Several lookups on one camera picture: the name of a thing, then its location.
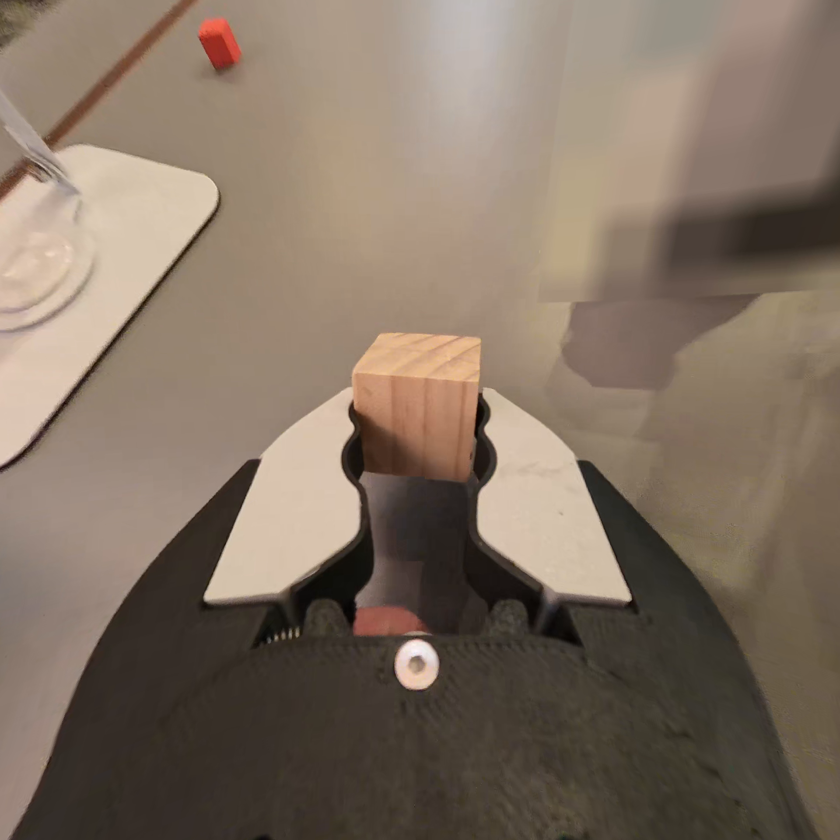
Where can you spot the small red wooden cube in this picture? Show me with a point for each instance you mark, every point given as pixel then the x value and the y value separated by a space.
pixel 220 43

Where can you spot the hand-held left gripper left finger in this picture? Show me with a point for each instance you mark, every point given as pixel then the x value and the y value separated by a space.
pixel 289 525

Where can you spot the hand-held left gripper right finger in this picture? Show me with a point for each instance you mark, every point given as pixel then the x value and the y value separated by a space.
pixel 551 525

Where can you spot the medium plain wooden cube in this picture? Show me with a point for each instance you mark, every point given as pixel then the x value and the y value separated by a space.
pixel 413 420

